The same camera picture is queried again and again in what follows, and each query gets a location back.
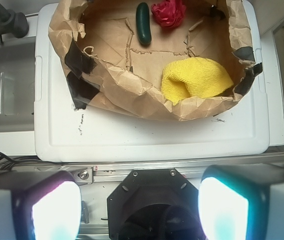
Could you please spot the red crumpled cloth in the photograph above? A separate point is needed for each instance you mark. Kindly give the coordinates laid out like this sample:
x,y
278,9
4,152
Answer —
x,y
169,14

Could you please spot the torn brown paper bag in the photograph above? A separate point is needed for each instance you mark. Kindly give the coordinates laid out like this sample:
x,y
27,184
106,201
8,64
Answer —
x,y
107,67

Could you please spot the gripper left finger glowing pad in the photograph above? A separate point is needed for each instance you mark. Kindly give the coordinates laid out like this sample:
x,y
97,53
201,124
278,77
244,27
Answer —
x,y
39,205

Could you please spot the black faucet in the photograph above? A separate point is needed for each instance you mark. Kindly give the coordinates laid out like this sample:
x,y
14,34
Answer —
x,y
12,22

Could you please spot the white plastic tray lid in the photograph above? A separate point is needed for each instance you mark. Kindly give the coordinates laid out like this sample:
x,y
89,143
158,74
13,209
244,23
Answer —
x,y
66,134

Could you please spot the black octagonal mount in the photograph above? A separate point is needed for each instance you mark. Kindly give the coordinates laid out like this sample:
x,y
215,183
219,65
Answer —
x,y
154,205

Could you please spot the aluminium rail frame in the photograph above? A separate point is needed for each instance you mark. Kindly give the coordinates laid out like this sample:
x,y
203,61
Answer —
x,y
88,173

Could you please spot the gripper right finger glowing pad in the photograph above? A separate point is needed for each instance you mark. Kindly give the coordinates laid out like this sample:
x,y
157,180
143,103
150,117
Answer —
x,y
242,202

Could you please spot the dark green cucumber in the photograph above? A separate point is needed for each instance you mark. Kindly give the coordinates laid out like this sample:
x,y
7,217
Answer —
x,y
143,24

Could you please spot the yellow knitted cloth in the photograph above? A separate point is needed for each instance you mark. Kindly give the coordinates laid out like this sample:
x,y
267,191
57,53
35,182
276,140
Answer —
x,y
194,77

